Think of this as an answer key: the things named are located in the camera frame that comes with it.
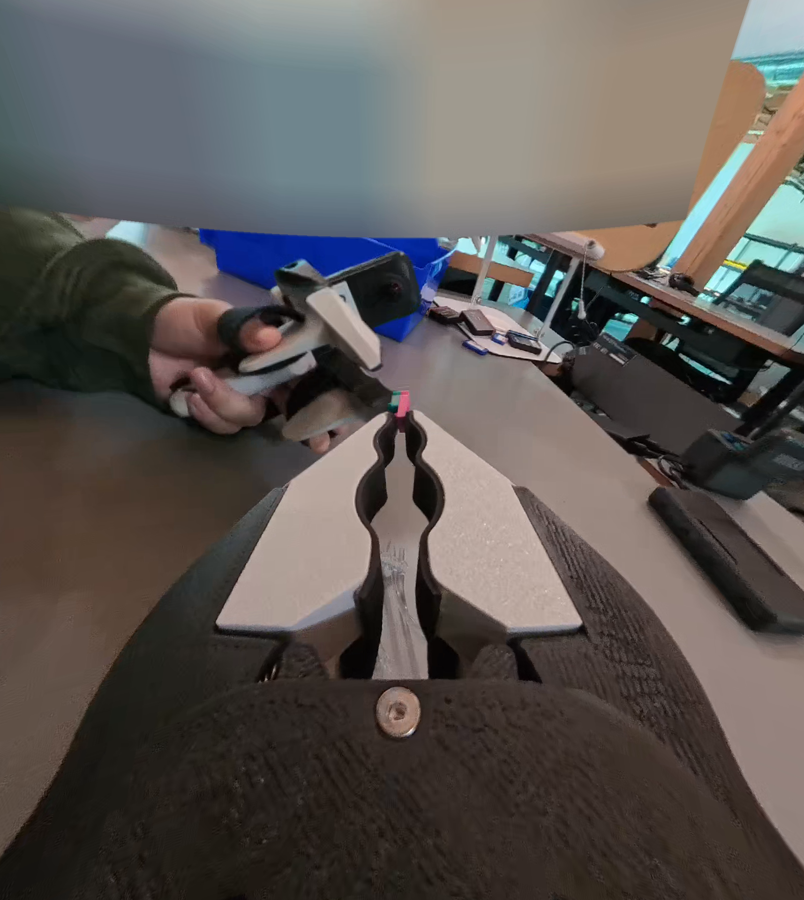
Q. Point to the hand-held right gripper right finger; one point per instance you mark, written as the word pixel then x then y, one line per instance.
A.
pixel 493 555

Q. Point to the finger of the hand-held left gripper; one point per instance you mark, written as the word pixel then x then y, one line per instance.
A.
pixel 321 418
pixel 345 327

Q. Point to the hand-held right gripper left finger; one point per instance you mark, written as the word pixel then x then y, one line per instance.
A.
pixel 303 555

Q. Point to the pink and green lego piece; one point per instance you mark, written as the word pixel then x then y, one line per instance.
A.
pixel 402 404

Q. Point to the person's left forearm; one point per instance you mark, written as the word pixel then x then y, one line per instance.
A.
pixel 43 302

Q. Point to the person's left hand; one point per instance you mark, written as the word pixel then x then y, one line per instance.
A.
pixel 184 337

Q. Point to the small black device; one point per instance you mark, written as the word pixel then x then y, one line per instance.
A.
pixel 478 322
pixel 444 313

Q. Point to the small blue stick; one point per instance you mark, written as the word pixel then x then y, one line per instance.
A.
pixel 475 347

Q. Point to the blue plastic bin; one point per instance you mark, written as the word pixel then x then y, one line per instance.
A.
pixel 254 257

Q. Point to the black device with blue label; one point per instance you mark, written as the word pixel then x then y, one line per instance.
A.
pixel 523 342

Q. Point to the black cardboard box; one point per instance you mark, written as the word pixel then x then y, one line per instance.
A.
pixel 655 390

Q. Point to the black flat case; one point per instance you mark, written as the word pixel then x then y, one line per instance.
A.
pixel 732 555

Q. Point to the black charger box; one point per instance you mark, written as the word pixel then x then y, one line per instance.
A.
pixel 753 464

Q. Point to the wooden desk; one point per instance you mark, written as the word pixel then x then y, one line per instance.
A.
pixel 725 320

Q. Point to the dark computer monitor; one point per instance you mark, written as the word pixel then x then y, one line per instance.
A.
pixel 781 299

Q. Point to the wooden post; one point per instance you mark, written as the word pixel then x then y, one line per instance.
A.
pixel 774 147

